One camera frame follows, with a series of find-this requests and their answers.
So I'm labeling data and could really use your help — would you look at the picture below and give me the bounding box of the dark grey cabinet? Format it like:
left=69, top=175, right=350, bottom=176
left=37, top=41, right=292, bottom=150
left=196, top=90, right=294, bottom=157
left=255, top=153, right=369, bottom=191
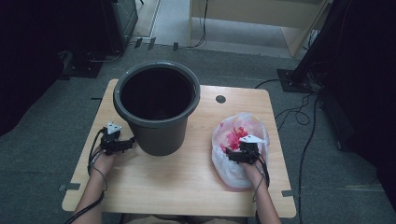
left=102, top=0, right=139, bottom=54

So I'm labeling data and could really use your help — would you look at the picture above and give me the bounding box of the person's left hand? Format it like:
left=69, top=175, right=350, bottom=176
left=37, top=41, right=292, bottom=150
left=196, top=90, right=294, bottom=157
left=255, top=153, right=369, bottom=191
left=89, top=148, right=125, bottom=180

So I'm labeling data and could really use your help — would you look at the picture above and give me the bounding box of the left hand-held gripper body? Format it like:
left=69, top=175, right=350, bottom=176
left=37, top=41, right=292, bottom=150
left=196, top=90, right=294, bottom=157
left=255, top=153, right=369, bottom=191
left=100, top=121, right=126, bottom=156

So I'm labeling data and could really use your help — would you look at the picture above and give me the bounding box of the dark grey trash can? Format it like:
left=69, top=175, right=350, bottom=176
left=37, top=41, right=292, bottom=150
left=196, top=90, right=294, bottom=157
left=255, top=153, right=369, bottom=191
left=115, top=63, right=199, bottom=157

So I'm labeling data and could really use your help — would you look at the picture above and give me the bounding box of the clear plastic bag red print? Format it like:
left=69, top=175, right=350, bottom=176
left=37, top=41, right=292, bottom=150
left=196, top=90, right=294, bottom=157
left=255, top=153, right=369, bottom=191
left=211, top=111, right=271, bottom=191

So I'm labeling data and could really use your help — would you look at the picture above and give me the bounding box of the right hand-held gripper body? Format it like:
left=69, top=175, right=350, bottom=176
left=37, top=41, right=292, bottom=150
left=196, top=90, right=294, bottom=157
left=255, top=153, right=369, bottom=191
left=238, top=134, right=268, bottom=165

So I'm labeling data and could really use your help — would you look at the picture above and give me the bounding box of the person's right hand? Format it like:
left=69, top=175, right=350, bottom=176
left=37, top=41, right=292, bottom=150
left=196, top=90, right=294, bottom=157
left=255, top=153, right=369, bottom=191
left=242, top=161, right=269, bottom=188

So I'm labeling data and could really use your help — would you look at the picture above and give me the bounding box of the light wooden desk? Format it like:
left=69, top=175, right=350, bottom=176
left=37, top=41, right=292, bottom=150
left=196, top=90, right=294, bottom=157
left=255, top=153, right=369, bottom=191
left=188, top=0, right=332, bottom=59

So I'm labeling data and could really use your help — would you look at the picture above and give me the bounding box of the white power strip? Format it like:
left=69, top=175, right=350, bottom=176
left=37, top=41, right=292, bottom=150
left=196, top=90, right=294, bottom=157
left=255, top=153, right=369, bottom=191
left=307, top=29, right=322, bottom=49

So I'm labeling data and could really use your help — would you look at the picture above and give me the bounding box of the black floor base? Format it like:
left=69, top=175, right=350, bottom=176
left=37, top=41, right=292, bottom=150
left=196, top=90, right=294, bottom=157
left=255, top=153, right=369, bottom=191
left=57, top=49, right=105, bottom=79

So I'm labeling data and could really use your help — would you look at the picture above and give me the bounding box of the black stand with base plate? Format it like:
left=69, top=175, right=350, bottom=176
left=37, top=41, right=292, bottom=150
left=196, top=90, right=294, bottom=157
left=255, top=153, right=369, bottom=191
left=276, top=0, right=347, bottom=94

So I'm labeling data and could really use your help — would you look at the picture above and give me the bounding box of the long black floor cable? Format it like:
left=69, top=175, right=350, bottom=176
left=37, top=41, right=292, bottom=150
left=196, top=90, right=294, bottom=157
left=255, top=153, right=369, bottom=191
left=296, top=92, right=322, bottom=224

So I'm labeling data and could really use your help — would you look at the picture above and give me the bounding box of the tangled black floor cable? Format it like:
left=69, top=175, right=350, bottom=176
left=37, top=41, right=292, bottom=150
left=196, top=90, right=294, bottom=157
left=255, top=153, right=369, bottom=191
left=274, top=92, right=316, bottom=133

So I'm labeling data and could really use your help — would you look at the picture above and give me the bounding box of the hanging black cable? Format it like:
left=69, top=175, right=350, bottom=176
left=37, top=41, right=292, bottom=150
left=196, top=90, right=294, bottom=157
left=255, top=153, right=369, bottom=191
left=186, top=0, right=209, bottom=49

